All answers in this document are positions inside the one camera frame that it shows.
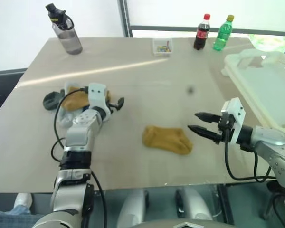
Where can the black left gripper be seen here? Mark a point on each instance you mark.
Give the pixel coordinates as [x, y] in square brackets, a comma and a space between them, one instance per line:
[112, 106]

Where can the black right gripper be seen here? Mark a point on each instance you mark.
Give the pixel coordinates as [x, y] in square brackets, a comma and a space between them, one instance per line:
[225, 126]

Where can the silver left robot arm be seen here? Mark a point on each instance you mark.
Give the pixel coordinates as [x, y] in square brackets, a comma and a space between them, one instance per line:
[79, 135]

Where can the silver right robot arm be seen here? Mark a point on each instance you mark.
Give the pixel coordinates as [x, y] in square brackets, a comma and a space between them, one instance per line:
[270, 142]

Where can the mustard yellow sock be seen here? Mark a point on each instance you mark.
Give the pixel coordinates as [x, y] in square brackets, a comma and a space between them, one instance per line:
[166, 140]
[76, 99]

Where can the white sock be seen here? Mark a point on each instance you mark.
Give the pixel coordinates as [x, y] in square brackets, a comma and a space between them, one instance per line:
[71, 85]

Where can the light grey sock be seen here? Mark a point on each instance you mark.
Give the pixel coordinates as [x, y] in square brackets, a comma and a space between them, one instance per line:
[66, 118]

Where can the white plastic basket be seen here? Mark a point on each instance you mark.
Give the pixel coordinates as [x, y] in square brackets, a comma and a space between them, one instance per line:
[263, 83]

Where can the dark grey round lid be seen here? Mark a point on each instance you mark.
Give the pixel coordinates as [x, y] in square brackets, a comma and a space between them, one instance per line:
[51, 101]

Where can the clear box of colourful bits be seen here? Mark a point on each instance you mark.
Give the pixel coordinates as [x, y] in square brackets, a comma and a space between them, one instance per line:
[162, 47]

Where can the silver right robot leg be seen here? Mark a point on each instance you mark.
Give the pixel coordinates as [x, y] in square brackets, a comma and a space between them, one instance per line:
[194, 204]

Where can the silver robot leg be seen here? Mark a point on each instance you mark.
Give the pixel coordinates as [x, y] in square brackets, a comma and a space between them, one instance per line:
[133, 209]
[194, 204]

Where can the grey water bottle black lid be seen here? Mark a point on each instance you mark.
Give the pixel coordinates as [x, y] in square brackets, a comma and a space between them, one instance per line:
[67, 35]

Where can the cola bottle red cap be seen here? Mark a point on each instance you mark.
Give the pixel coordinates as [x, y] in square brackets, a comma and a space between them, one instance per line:
[201, 34]

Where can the green soda bottle yellow cap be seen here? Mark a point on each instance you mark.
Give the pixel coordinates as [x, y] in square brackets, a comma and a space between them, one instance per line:
[222, 35]

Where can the silver robot torso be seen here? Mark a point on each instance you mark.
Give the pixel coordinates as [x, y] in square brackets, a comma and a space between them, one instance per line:
[185, 224]

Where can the silver left robot leg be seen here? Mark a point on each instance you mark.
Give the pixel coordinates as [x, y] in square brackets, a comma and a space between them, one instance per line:
[133, 209]

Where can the dark seat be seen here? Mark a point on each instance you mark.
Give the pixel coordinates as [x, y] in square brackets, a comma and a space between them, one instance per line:
[2, 90]

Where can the white shoe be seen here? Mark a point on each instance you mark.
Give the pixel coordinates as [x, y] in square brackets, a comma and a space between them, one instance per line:
[23, 202]

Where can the blue jeans leg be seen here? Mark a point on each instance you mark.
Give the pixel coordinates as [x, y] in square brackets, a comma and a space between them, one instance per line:
[12, 218]

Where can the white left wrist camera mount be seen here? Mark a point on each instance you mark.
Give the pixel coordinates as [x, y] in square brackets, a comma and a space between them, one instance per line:
[97, 95]

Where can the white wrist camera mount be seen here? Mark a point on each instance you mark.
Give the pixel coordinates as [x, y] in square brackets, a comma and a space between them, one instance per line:
[237, 114]
[97, 95]

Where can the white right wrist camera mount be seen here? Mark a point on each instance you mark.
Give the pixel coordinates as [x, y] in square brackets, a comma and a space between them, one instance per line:
[237, 114]

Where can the dark window frame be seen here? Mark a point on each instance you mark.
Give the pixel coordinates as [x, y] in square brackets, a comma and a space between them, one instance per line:
[127, 19]

